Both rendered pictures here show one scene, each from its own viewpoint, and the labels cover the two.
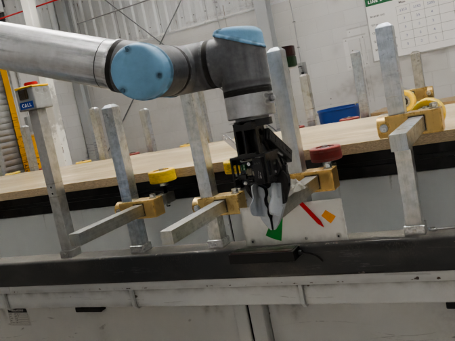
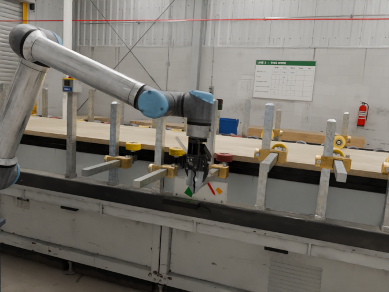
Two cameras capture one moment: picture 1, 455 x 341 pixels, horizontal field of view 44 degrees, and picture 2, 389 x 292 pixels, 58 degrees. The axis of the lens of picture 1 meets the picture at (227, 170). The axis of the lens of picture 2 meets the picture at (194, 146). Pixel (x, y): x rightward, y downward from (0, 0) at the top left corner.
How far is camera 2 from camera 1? 0.27 m
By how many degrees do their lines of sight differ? 8
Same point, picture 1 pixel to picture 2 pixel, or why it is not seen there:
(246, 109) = (197, 132)
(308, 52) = (216, 81)
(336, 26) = (237, 70)
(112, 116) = (116, 109)
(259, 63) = (209, 112)
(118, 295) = (92, 205)
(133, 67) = (150, 101)
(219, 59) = (190, 105)
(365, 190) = (238, 180)
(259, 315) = (167, 232)
